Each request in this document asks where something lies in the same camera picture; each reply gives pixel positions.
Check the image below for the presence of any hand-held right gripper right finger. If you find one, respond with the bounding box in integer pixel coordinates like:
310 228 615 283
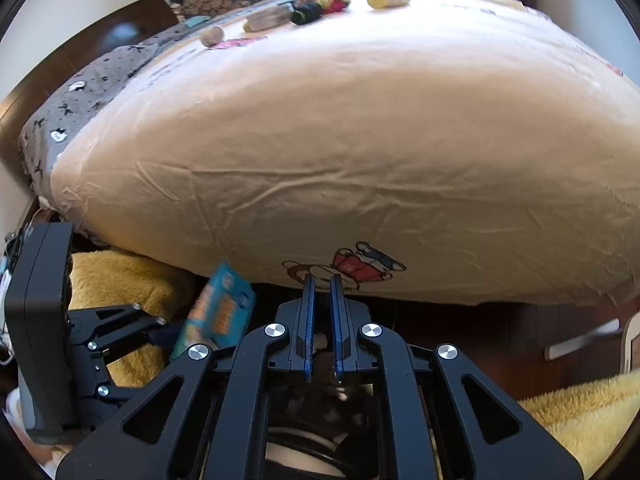
330 274 586 480

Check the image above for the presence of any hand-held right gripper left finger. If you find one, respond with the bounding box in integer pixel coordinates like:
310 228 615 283
55 274 317 480

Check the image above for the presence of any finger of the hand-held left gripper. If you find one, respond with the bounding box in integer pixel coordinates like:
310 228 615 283
75 302 183 350
92 355 151 423

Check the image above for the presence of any blue and orange snack packet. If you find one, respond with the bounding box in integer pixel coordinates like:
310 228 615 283
170 260 257 363

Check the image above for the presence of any round white-rimmed bin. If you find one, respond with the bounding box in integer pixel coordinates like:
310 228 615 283
265 380 386 480

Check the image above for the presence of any colourful fluffy scrunchie bundle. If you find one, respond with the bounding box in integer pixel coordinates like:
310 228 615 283
297 0 352 15

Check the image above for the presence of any yellow fluffy blanket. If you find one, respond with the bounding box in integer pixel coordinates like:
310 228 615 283
517 370 640 480
65 250 201 391

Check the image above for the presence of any cream cartoon-print bed sheet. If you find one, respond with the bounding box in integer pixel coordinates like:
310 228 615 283
50 0 640 308

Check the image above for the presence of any grey printed blanket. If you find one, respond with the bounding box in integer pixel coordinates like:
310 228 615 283
19 22 201 211

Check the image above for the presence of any dark wooden headboard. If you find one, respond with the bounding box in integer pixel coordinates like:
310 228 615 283
0 0 181 171

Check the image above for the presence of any clear plastic bottle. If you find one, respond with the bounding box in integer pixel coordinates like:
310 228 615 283
244 9 293 32

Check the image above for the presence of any black cloth bundle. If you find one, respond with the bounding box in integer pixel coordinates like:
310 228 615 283
290 2 326 26

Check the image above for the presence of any white furniture frame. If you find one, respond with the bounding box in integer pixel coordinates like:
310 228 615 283
542 312 640 376

